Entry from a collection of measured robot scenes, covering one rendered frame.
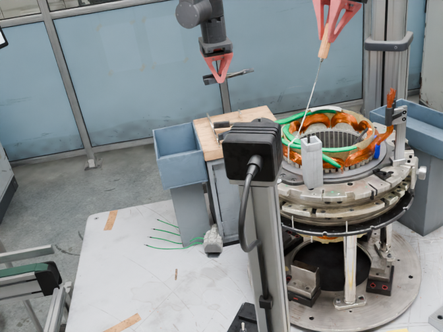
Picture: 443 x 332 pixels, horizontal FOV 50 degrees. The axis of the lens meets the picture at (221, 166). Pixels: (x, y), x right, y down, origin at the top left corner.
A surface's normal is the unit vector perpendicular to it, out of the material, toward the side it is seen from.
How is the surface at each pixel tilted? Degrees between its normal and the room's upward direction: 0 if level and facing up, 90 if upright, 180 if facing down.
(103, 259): 0
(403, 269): 0
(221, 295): 0
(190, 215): 90
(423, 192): 90
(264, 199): 90
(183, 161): 90
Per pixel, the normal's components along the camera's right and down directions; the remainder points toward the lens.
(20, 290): 0.13, 0.49
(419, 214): -0.86, 0.35
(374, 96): -0.49, 0.50
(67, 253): -0.14, -0.85
